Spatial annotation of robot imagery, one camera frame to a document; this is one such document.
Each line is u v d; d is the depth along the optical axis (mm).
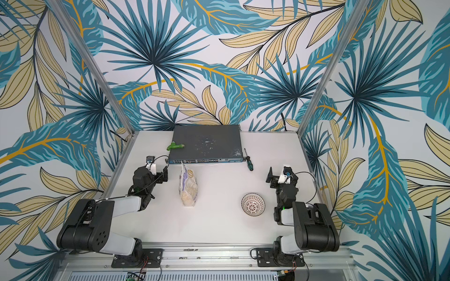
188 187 799
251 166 1005
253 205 878
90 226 445
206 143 1097
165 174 850
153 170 799
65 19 703
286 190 691
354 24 721
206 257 752
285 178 754
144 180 707
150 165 782
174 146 1050
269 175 854
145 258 717
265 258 732
